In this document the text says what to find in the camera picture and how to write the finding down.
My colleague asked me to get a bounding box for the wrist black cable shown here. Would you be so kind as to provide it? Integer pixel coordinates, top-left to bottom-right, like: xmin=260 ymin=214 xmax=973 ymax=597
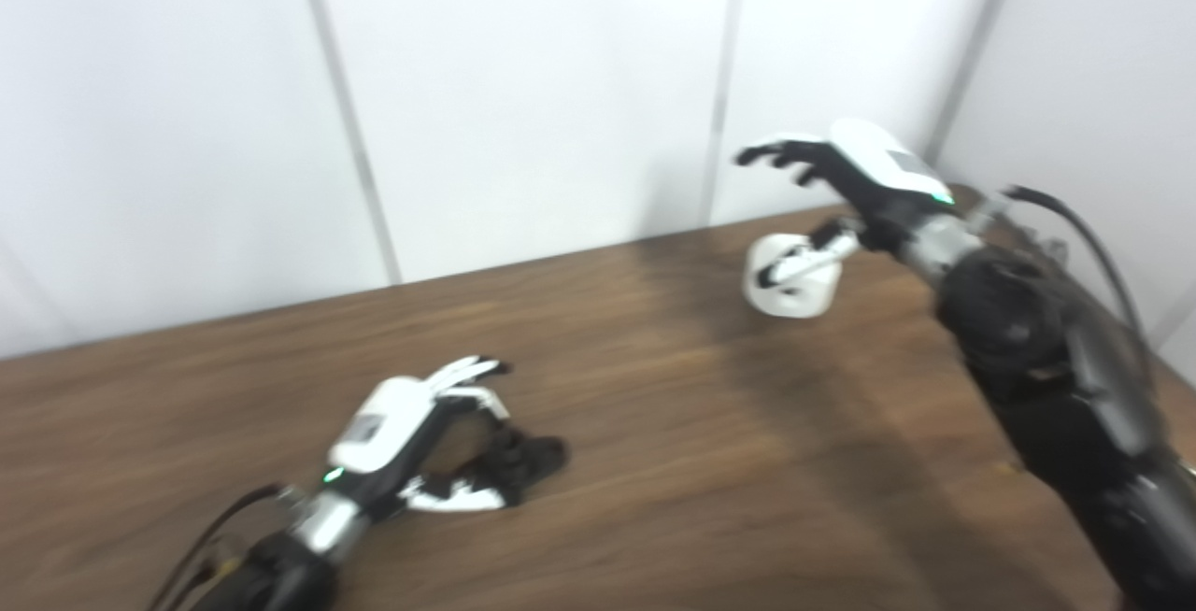
xmin=972 ymin=184 xmax=1155 ymax=369
xmin=145 ymin=483 xmax=291 ymax=611

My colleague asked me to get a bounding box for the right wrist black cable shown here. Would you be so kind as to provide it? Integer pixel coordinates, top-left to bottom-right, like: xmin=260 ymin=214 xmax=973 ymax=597
xmin=972 ymin=184 xmax=1155 ymax=369

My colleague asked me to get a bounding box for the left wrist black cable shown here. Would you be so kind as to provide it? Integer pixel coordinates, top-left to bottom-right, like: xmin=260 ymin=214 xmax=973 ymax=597
xmin=145 ymin=483 xmax=291 ymax=611

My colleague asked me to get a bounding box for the round white plastic piece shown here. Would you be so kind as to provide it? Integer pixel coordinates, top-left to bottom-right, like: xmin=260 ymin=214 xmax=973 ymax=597
xmin=742 ymin=233 xmax=840 ymax=319

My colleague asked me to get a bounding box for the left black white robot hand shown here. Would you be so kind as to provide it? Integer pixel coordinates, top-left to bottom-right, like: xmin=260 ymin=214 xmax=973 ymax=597
xmin=322 ymin=356 xmax=524 ymax=514

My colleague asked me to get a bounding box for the black plastic holder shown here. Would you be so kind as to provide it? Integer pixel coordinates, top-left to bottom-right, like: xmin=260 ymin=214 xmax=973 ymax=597
xmin=467 ymin=424 xmax=569 ymax=504

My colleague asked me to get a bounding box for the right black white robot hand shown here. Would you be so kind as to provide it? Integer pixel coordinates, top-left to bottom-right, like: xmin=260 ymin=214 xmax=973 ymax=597
xmin=732 ymin=119 xmax=956 ymax=290

